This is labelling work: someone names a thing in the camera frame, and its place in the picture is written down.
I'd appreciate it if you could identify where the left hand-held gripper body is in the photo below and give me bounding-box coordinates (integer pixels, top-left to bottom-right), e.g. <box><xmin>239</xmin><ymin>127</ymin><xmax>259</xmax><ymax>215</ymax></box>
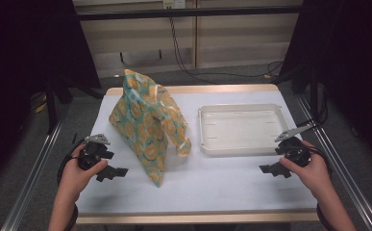
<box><xmin>77</xmin><ymin>133</ymin><xmax>114</xmax><ymax>171</ymax></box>

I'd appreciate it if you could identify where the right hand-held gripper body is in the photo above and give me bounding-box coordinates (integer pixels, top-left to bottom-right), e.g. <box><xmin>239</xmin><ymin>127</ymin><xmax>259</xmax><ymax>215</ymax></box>
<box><xmin>274</xmin><ymin>124</ymin><xmax>312</xmax><ymax>167</ymax></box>

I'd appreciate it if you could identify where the teal orange-print cloth bag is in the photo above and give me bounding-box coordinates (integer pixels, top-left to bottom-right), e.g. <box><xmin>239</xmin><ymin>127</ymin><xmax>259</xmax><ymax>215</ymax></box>
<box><xmin>108</xmin><ymin>68</ymin><xmax>192</xmax><ymax>188</ymax></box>

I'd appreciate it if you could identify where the person's left hand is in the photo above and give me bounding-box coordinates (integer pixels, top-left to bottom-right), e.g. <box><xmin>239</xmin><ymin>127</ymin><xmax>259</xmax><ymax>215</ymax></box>
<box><xmin>59</xmin><ymin>145</ymin><xmax>109</xmax><ymax>201</ymax></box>

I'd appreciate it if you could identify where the person's right hand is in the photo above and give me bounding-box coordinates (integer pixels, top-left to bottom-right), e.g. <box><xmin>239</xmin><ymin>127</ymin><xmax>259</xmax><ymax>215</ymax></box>
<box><xmin>279</xmin><ymin>140</ymin><xmax>333</xmax><ymax>200</ymax></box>

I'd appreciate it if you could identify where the white plastic tray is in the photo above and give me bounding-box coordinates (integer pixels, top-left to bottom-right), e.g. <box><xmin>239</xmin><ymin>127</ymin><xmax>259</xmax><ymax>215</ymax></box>
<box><xmin>197</xmin><ymin>103</ymin><xmax>291</xmax><ymax>157</ymax></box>

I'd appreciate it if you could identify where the black metal stand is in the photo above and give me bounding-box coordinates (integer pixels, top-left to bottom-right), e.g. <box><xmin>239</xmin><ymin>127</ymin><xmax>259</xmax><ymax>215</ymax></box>
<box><xmin>44</xmin><ymin>81</ymin><xmax>59</xmax><ymax>134</ymax></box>

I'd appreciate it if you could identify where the dark curtain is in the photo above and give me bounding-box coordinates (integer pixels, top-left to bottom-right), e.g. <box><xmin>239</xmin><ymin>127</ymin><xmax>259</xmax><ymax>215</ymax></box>
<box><xmin>0</xmin><ymin>0</ymin><xmax>102</xmax><ymax>191</ymax></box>
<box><xmin>278</xmin><ymin>0</ymin><xmax>372</xmax><ymax>167</ymax></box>

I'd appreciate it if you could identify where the beige wooden cabinet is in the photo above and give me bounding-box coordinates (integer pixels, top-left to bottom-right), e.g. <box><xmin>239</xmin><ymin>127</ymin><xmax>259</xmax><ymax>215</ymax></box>
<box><xmin>72</xmin><ymin>0</ymin><xmax>303</xmax><ymax>78</ymax></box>

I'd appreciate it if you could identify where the black horizontal bar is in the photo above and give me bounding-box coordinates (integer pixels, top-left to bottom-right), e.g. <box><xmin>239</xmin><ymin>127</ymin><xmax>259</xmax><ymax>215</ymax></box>
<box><xmin>77</xmin><ymin>5</ymin><xmax>303</xmax><ymax>22</ymax></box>

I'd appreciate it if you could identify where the silver metal rail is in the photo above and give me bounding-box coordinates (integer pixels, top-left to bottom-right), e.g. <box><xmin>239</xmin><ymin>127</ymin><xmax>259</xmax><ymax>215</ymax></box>
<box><xmin>297</xmin><ymin>94</ymin><xmax>372</xmax><ymax>231</ymax></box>
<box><xmin>0</xmin><ymin>105</ymin><xmax>69</xmax><ymax>231</ymax></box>

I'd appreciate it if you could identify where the right hand-held gripper black cable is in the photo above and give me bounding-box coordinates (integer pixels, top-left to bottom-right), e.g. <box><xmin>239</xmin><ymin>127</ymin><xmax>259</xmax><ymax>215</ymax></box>
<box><xmin>297</xmin><ymin>145</ymin><xmax>334</xmax><ymax>231</ymax></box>

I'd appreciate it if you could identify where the thin black floor cable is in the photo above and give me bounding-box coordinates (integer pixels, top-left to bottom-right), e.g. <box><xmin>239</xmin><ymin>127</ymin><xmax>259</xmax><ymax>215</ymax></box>
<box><xmin>168</xmin><ymin>15</ymin><xmax>285</xmax><ymax>85</ymax></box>

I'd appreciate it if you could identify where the white wall socket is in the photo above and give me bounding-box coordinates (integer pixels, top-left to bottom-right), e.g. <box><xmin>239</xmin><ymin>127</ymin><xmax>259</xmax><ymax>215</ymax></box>
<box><xmin>162</xmin><ymin>0</ymin><xmax>186</xmax><ymax>10</ymax></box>

